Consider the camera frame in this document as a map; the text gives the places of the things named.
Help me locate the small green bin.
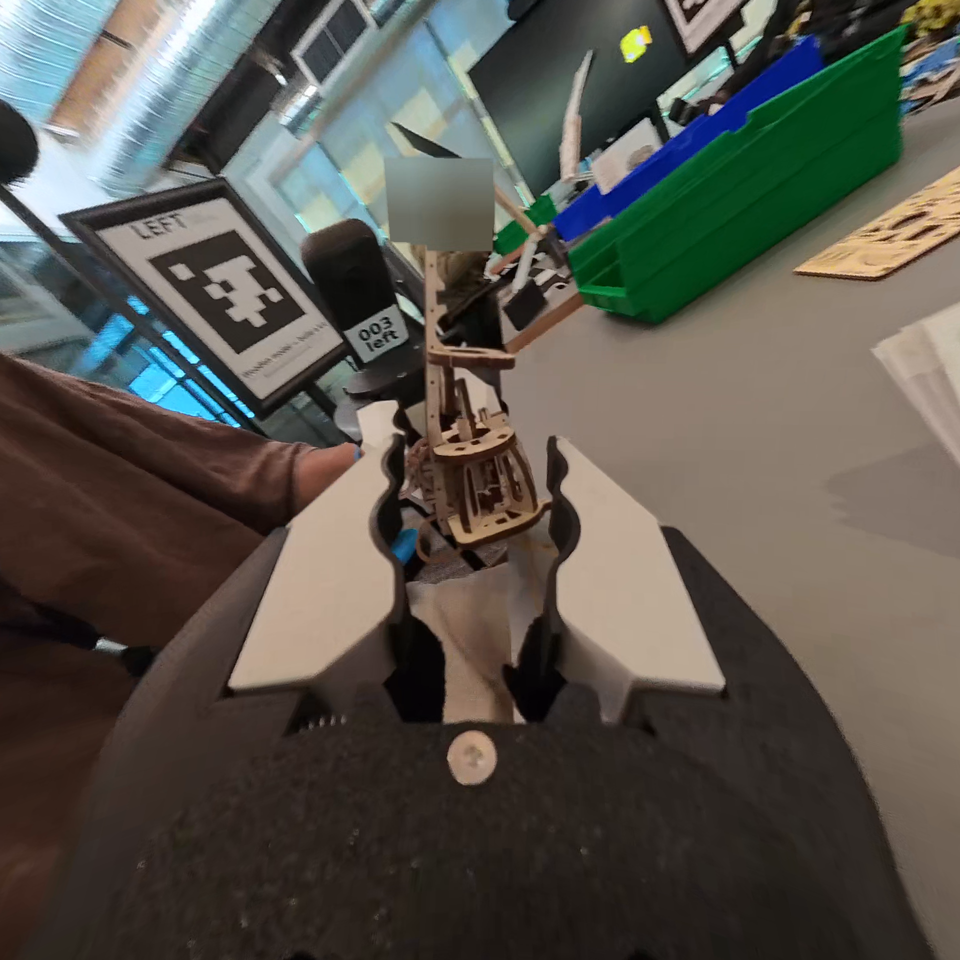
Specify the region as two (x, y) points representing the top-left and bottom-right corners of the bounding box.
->
(491, 196), (562, 255)

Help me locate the blue plastic bin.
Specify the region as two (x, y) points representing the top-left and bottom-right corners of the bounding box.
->
(555, 36), (826, 241)

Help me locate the white desk stand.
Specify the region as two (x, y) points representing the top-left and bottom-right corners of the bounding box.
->
(501, 225), (575, 331)

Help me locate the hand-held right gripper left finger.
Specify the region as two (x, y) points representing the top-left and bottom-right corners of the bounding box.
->
(227, 433), (410, 699)

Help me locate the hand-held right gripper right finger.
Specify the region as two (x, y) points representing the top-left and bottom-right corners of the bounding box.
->
(546, 436), (729, 725)

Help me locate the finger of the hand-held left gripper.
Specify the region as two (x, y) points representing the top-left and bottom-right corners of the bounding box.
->
(356, 401), (400, 455)

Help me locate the person's left forearm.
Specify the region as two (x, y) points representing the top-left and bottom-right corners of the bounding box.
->
(292, 441), (363, 492)

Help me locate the green plastic bin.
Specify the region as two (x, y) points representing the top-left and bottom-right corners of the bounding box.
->
(567, 26), (906, 325)

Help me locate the white photo sheet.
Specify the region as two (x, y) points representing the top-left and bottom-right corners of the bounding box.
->
(596, 120), (665, 189)

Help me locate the white paper stand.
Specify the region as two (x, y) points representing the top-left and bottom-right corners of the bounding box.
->
(558, 51), (599, 183)

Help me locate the wooden parts sheet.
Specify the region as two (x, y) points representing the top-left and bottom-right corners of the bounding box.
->
(793, 168), (960, 281)

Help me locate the silver ventilation duct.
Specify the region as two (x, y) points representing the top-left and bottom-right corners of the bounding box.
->
(0, 0), (196, 151)

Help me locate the large black monitor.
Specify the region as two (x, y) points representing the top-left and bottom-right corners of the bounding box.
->
(466, 0), (690, 198)

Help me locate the wooden model assembly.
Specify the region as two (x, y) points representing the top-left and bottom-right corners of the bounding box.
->
(405, 251), (554, 550)

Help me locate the white vent grille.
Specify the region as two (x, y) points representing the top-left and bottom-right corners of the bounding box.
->
(291, 0), (378, 85)

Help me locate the black framed tag sign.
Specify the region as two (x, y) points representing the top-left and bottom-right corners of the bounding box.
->
(58, 176), (348, 419)
(662, 0), (751, 55)

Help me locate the instruction booklet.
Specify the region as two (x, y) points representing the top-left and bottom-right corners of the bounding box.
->
(870, 303), (960, 500)

